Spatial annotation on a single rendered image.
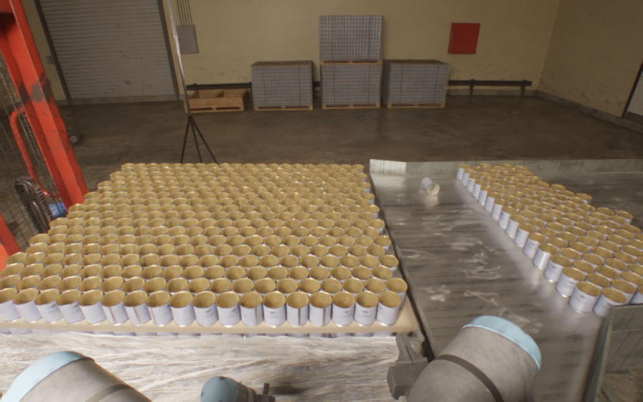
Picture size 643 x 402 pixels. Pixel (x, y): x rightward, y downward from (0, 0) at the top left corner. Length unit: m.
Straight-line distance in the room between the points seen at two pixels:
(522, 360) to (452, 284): 0.73
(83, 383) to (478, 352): 0.51
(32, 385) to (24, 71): 1.67
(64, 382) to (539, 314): 1.21
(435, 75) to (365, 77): 1.67
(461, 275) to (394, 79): 7.37
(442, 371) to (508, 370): 0.09
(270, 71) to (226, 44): 2.21
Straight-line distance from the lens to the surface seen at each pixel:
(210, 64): 10.21
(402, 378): 0.87
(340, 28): 8.15
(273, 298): 1.06
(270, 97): 8.30
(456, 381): 0.50
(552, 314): 1.31
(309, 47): 9.79
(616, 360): 1.61
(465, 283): 1.29
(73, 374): 0.54
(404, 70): 8.46
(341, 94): 8.31
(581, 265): 1.49
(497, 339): 0.56
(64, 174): 2.16
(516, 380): 0.56
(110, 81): 11.39
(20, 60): 2.05
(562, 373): 1.16
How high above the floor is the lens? 1.90
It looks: 29 degrees down
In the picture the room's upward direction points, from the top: 1 degrees counter-clockwise
